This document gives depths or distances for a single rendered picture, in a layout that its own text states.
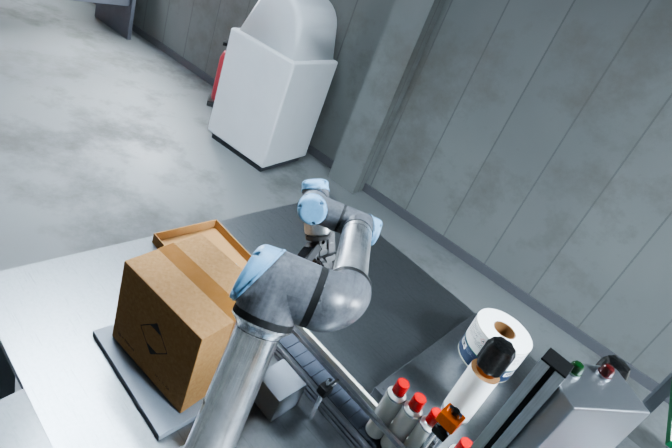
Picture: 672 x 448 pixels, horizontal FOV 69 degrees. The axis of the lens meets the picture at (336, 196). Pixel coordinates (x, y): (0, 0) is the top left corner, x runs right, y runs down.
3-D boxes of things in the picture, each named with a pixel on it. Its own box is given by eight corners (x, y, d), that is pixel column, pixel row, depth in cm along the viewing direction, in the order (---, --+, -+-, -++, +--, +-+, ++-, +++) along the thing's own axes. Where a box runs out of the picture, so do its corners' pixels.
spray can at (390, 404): (386, 435, 131) (417, 387, 122) (373, 443, 128) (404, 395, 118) (373, 419, 134) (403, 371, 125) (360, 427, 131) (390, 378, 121)
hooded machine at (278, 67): (306, 163, 455) (360, 11, 388) (257, 175, 405) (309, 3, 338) (254, 126, 485) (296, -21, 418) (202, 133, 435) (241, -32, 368)
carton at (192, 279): (249, 366, 139) (275, 298, 126) (180, 414, 120) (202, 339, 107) (184, 301, 151) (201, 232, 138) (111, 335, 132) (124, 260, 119)
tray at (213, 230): (260, 275, 176) (263, 267, 174) (197, 297, 157) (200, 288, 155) (214, 227, 190) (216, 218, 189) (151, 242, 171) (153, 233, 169)
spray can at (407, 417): (400, 445, 130) (433, 398, 121) (392, 459, 126) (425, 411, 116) (384, 432, 132) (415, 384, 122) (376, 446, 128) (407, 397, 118)
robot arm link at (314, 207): (344, 208, 120) (345, 200, 131) (302, 190, 120) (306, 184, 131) (332, 236, 121) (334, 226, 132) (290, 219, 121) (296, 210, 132)
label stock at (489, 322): (521, 382, 168) (544, 354, 161) (475, 383, 160) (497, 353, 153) (491, 336, 184) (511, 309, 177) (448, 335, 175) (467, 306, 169)
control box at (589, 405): (587, 475, 91) (652, 413, 82) (513, 475, 85) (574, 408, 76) (557, 425, 99) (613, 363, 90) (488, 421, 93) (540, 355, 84)
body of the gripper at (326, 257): (341, 272, 141) (339, 231, 139) (321, 280, 134) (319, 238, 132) (322, 267, 146) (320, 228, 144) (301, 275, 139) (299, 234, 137)
